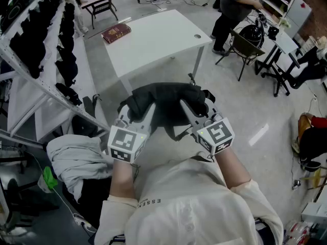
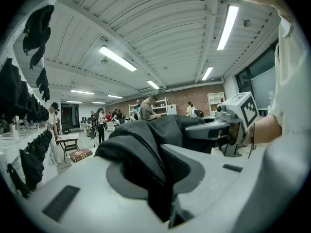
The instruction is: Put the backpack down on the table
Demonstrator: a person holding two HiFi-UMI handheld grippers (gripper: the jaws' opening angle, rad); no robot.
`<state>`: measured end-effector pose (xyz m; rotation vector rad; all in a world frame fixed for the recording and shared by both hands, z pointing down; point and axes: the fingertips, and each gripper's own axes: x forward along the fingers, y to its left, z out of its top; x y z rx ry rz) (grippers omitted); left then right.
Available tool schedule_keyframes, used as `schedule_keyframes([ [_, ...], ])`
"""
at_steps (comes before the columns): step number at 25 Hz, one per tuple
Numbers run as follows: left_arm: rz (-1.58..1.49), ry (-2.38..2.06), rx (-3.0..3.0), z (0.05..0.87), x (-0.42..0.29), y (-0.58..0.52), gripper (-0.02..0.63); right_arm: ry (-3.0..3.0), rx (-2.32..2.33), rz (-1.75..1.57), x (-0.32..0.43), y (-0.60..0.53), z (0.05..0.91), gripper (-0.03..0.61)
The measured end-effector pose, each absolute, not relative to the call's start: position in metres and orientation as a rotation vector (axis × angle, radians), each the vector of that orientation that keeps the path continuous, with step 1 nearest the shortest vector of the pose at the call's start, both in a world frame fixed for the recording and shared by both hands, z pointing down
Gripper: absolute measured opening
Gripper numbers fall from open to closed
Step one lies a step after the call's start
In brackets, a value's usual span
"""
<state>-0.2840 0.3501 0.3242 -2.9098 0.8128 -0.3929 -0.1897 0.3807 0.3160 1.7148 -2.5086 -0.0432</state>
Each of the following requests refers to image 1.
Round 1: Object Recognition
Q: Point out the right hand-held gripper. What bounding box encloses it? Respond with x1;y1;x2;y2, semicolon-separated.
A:
179;95;236;156

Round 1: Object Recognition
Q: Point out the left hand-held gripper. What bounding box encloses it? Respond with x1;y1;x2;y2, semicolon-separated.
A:
107;102;157;164

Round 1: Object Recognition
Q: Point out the black backpack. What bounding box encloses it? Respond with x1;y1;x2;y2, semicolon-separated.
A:
120;72;217;142

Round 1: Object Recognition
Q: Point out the person's right forearm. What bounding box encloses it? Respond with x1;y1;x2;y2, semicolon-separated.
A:
214;145;252;190

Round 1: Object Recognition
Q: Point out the person's left forearm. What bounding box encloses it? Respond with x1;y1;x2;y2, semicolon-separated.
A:
109;159;136;201

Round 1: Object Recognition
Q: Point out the crumpled white cloth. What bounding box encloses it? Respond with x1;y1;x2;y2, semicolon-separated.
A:
45;134;114;204

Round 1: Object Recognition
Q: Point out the dark green chair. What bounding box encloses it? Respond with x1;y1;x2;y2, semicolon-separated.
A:
215;28;266;82

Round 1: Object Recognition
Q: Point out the white table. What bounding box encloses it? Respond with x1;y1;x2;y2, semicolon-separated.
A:
103;9;213;96

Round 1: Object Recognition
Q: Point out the dark red book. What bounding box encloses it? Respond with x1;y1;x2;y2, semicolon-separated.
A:
101;23;132;44

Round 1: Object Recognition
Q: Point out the black office chair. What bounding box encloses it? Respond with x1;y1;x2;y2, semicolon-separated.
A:
61;177;113;229

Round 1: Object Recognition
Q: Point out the glossy black helmet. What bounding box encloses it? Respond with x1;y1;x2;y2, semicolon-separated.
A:
240;24;264;45

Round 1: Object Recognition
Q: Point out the person's white shirt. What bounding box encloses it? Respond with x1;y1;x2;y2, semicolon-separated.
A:
94;157;284;245

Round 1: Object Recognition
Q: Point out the green plastic bag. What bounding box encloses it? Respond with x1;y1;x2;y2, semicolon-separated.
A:
42;166;58;190

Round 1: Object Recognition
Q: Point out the white metal shelf rack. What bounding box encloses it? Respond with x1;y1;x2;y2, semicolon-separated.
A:
0;0;110;148

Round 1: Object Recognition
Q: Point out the white side desk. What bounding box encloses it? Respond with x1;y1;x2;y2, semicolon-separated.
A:
237;16;299;96

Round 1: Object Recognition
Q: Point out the white power strip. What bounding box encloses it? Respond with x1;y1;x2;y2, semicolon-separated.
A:
74;213;95;233

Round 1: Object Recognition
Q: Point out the row of black bags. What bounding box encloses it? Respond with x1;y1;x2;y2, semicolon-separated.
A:
0;0;84;107

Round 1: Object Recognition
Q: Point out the grey cabinet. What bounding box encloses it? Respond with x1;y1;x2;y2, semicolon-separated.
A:
285;0;313;38

